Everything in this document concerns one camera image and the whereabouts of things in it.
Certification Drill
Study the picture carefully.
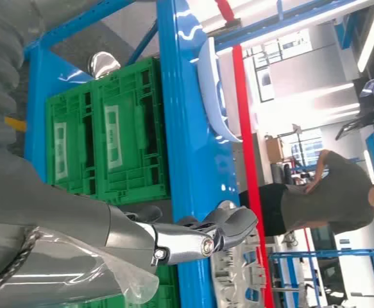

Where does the chrome stanchion base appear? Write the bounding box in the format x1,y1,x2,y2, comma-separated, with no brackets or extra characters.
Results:
87,51,121,80

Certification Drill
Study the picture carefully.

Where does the blue metal frame rack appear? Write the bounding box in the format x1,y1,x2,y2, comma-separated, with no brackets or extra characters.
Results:
270,248,374,308

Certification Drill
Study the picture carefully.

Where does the grey braided cable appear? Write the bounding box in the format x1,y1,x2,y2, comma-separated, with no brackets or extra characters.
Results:
0,227,41,303

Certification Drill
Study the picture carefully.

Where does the blue metal shelf rack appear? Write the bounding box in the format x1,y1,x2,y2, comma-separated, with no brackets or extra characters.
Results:
23,0,374,308

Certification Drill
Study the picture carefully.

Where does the white plastic car trim part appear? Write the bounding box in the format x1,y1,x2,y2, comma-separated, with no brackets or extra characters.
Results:
197,37,244,143

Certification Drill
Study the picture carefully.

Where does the person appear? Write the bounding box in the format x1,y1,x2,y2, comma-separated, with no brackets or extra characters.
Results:
240,150,374,237

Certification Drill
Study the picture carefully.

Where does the brown cardboard box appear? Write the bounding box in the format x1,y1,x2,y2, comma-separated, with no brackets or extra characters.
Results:
265,135,284,164

